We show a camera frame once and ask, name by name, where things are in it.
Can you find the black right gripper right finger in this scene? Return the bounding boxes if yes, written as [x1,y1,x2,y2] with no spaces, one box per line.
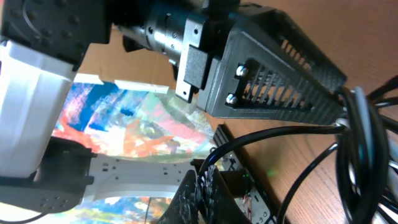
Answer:
[201,166,249,224]

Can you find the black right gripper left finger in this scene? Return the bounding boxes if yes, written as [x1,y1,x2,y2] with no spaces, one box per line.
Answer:
[158,170,201,224]

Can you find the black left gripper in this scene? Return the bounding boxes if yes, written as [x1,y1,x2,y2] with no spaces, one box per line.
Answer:
[114,0,240,103]

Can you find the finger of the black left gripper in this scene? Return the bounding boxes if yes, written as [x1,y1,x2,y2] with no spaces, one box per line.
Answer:
[197,30,346,125]
[239,6,347,91]

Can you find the black cable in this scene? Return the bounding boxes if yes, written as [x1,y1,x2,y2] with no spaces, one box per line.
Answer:
[197,74,398,224]

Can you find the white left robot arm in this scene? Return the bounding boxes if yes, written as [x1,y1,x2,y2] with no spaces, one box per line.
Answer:
[1,0,346,214]

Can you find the colourful painted floor cloth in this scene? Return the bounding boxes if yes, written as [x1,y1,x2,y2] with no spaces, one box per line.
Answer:
[0,81,218,224]

